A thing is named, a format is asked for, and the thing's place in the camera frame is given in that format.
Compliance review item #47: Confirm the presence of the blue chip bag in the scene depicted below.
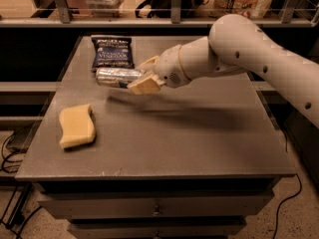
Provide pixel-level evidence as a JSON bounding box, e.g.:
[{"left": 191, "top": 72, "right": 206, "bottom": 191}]
[{"left": 91, "top": 35, "right": 135, "bottom": 72}]

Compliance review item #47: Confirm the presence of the yellow sponge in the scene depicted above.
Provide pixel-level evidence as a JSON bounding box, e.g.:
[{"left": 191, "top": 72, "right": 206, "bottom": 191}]
[{"left": 59, "top": 104, "right": 96, "bottom": 149}]

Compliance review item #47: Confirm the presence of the black cables left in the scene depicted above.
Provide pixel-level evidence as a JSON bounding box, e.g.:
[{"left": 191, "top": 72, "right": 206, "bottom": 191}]
[{"left": 0, "top": 122, "right": 44, "bottom": 239}]

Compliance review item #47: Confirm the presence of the grey drawer cabinet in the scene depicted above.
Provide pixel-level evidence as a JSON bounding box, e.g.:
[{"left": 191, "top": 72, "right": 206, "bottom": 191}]
[{"left": 17, "top": 38, "right": 294, "bottom": 239}]

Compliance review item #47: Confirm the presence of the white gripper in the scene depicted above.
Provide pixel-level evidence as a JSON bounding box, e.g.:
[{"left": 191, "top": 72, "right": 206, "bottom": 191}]
[{"left": 128, "top": 45, "right": 190, "bottom": 95}]

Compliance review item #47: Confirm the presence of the grey metal shelf rail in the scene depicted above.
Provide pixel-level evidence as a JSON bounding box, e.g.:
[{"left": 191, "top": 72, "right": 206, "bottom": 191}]
[{"left": 0, "top": 0, "right": 319, "bottom": 28}]

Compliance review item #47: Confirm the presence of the black bag on shelf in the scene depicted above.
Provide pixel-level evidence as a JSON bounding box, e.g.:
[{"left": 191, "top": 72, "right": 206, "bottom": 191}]
[{"left": 135, "top": 0, "right": 209, "bottom": 18}]

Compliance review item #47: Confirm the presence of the black floor cable right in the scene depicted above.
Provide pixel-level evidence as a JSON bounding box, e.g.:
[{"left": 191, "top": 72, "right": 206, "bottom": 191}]
[{"left": 271, "top": 129, "right": 303, "bottom": 239}]

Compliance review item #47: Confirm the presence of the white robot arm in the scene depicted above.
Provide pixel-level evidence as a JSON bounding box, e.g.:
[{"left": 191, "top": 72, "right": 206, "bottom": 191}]
[{"left": 128, "top": 14, "right": 319, "bottom": 126}]

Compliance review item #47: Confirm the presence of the silver redbull can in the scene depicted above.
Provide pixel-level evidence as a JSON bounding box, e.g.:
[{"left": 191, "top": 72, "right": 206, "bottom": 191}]
[{"left": 96, "top": 68, "right": 144, "bottom": 88}]

